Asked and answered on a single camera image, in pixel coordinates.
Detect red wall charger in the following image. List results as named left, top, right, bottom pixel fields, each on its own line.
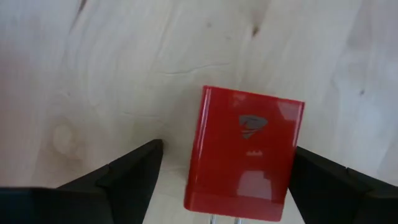
left=183, top=85, right=305, bottom=224

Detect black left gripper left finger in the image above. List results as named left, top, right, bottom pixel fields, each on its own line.
left=0, top=139, right=165, bottom=224

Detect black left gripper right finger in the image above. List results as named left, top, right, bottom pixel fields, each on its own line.
left=287, top=146, right=398, bottom=224

